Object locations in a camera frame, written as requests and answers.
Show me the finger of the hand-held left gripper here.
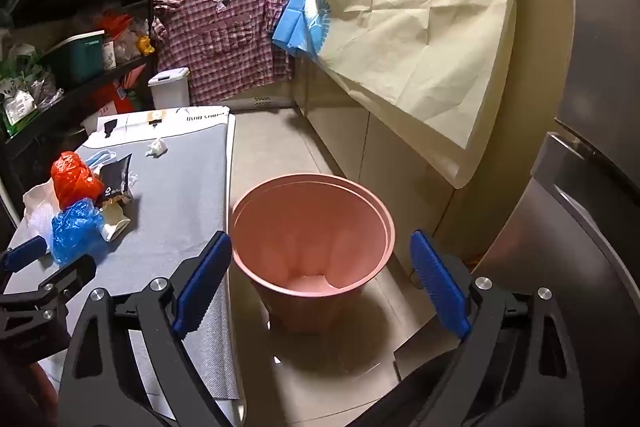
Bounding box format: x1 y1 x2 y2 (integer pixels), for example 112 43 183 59
0 234 48 275
0 253 97 308

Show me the pink plastic bin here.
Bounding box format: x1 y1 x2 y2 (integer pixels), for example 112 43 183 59
229 173 396 334

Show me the grey table mat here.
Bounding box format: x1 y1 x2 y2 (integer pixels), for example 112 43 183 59
0 116 240 403

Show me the beige kitchen cabinet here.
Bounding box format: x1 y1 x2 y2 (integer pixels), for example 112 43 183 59
292 52 456 258

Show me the red orange sack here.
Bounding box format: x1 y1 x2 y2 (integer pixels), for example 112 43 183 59
117 79 146 108

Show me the stainless steel refrigerator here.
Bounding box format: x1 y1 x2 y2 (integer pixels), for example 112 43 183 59
470 0 640 427

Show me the green storage box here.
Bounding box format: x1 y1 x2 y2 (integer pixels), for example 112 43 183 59
42 31 107 85

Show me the white printed sheet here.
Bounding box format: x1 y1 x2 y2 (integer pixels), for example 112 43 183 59
95 105 237 145

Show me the black snack packet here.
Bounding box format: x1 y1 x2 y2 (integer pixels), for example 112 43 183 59
97 153 135 208

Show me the blue face mask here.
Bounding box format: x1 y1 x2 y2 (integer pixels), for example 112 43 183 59
82 148 118 168

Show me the orange plastic bag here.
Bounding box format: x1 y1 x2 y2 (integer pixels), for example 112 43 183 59
100 14 133 38

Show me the blue cloth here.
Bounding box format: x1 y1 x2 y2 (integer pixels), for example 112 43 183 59
271 0 333 58

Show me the red plastic bag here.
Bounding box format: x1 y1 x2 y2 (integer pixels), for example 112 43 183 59
51 152 106 211

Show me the cream cloth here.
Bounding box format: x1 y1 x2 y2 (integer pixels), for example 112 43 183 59
320 0 521 188

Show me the green printed packet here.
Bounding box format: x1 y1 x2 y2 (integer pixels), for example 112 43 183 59
0 77 38 135

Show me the plaid shirt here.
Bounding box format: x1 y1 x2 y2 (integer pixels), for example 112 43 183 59
152 0 296 105

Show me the white lidded bin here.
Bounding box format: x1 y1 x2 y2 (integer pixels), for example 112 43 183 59
147 67 192 112

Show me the blue plastic bag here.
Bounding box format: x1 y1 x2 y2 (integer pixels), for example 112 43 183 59
51 199 107 265

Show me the white plastic bag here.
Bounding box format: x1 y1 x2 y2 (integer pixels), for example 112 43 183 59
22 179 63 243

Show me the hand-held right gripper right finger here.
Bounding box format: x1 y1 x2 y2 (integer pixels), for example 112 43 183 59
410 230 586 427

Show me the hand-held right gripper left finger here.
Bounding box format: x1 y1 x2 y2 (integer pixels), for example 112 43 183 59
59 231 246 427

